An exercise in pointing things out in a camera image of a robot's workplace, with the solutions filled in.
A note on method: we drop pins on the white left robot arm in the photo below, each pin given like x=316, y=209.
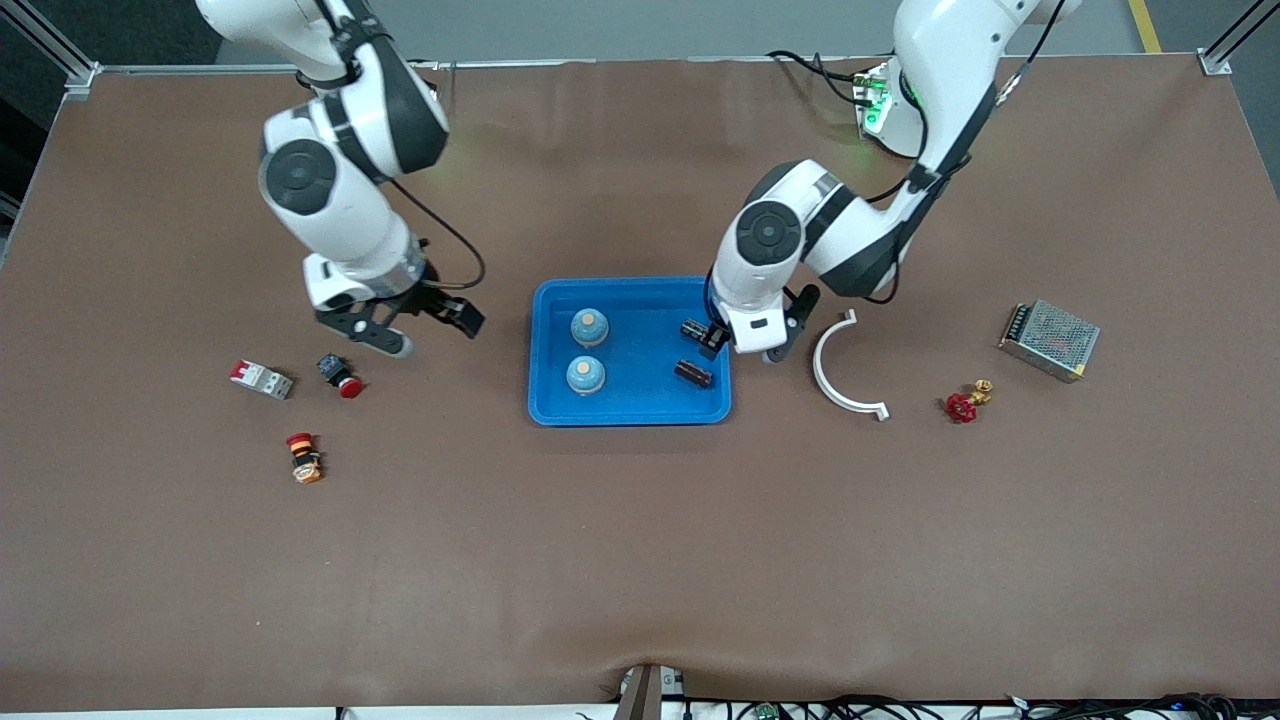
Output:
x=940, y=60

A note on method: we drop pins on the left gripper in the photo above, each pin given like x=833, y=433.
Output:
x=712, y=337

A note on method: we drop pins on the blue service bell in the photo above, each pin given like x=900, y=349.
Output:
x=589, y=327
x=585, y=375

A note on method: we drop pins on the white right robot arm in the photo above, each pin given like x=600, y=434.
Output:
x=340, y=190

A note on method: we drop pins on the white curved plastic bracket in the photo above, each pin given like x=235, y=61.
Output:
x=820, y=375

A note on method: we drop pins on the red orange emergency stop button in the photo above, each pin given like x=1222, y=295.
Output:
x=304, y=460

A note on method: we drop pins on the white red circuit breaker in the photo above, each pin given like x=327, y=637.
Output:
x=262, y=380

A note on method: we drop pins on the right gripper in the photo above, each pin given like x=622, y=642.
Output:
x=428, y=297

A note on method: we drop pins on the metal mesh power supply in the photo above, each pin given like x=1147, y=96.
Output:
x=1050, y=340

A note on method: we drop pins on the grey table edge clamp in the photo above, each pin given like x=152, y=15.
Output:
x=648, y=695

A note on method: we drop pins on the red push button switch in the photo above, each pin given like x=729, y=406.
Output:
x=345, y=383

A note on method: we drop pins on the blue plastic tray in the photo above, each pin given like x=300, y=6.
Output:
x=640, y=400

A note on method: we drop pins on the aluminium frame post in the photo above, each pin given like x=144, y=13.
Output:
x=78, y=78
x=1215, y=62

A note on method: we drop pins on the dark brown cylindrical capacitor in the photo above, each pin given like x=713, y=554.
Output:
x=693, y=374
x=692, y=330

